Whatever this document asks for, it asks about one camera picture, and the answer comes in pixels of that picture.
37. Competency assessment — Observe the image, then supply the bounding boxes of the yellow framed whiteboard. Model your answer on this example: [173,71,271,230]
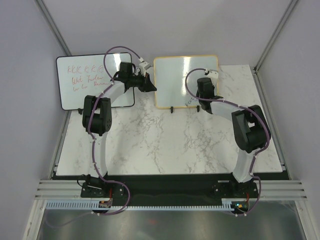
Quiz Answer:
[153,54,219,109]

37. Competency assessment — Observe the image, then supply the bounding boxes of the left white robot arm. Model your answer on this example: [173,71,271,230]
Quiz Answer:
[82,60,157,197]

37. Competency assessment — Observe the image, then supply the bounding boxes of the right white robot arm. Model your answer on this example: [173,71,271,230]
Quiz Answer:
[191,77,271,197]

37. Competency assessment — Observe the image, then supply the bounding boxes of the black framed whiteboard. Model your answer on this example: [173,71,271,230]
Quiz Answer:
[56,52,132,111]

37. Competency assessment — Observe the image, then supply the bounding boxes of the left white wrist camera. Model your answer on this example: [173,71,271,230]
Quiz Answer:
[139,57,152,76]

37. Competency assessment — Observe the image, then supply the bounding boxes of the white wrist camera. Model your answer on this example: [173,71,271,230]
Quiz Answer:
[204,68,219,80]
[139,57,152,76]

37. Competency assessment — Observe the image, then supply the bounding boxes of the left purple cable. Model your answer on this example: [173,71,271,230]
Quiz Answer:
[44,46,145,229]

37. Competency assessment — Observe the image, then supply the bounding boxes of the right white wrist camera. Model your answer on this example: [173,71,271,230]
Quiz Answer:
[204,68,219,80]

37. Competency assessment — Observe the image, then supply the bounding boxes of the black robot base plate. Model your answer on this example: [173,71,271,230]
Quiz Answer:
[80,173,259,206]

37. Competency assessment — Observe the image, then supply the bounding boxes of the white slotted cable duct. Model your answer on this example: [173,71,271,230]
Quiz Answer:
[45,200,240,211]

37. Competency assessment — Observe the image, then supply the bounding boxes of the aluminium rail frame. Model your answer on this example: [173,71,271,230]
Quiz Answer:
[23,172,311,240]

